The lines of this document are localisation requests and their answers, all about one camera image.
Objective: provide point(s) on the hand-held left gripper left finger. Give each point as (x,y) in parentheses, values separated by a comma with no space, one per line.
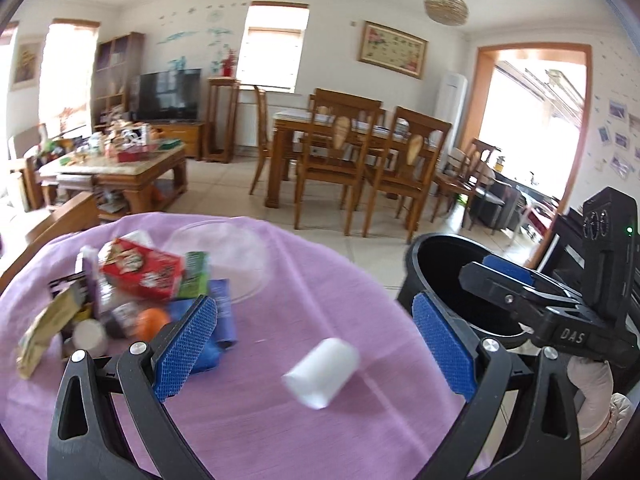
(187,345)

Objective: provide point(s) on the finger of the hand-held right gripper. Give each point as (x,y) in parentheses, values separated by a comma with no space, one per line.
(510,269)
(500,290)

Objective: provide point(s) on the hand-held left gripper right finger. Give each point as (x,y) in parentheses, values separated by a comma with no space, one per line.
(442,345)

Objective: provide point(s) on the orange ball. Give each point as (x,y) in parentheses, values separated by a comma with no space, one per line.
(152,324)

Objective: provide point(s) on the black trash bin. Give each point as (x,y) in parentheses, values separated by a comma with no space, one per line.
(440,260)

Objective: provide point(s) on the red snack box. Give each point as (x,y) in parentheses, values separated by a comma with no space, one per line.
(142,270)

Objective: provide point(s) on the white paper cup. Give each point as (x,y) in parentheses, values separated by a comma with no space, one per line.
(90,336)

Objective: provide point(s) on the clear plastic lid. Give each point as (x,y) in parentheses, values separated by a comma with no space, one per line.
(235,250)

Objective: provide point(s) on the purple and white tube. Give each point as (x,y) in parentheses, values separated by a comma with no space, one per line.
(90,270)

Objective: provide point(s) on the white foam cylinder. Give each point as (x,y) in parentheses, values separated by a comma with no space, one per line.
(322,372)

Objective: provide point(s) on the black packet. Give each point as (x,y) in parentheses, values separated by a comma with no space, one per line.
(62,285)

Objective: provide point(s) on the yellow snack packet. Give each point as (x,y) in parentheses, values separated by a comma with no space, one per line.
(42,330)

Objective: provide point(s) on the person's right forearm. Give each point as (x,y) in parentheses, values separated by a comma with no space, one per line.
(617,410)

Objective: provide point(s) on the person's right hand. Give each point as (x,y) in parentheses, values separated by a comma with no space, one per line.
(592,385)

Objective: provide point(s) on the blue packet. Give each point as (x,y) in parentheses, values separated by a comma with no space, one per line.
(225,320)

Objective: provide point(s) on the black piano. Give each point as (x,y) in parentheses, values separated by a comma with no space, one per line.
(565,250)

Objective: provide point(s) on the black armchair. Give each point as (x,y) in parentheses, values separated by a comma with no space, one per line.
(495,200)

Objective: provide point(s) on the purple tablecloth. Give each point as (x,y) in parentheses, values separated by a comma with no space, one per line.
(280,435)

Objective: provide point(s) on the white floor air conditioner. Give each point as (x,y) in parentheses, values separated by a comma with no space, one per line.
(450,105)

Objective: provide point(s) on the wooden sofa armrest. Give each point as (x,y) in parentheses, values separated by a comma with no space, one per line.
(65,215)

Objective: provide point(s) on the wooden coffee table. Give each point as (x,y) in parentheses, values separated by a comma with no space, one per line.
(150,170)

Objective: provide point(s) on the wooden television cabinet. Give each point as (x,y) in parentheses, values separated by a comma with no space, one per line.
(180,135)

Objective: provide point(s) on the clutter on coffee table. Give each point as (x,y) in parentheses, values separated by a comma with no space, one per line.
(125,142)

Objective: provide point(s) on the white radiator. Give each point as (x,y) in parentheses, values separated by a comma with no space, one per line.
(247,125)

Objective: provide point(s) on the tall wooden plant stand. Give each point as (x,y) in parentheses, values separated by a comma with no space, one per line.
(224,110)

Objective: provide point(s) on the framed floral picture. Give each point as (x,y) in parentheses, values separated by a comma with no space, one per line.
(392,50)

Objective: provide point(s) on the black television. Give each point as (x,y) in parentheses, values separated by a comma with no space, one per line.
(170,95)

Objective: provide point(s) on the wooden dining table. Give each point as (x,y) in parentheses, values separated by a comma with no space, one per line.
(300,120)

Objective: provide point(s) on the wooden armchair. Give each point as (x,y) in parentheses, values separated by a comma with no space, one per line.
(22,142)

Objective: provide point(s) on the red flower arrangement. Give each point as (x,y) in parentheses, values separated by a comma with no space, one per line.
(229,64)

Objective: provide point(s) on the wooden bookshelf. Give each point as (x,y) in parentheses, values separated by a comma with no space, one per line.
(117,60)

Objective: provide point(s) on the bright window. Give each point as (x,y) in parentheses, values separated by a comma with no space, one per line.
(272,50)
(67,75)

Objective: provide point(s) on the group of wall photo frames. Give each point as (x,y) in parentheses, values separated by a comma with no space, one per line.
(617,109)

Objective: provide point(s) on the wooden door frame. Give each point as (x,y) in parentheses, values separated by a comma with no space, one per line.
(535,47)

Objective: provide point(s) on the blue wall decals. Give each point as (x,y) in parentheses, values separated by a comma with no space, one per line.
(175,37)

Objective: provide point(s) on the small framed wall picture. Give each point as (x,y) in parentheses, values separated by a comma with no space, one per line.
(27,62)

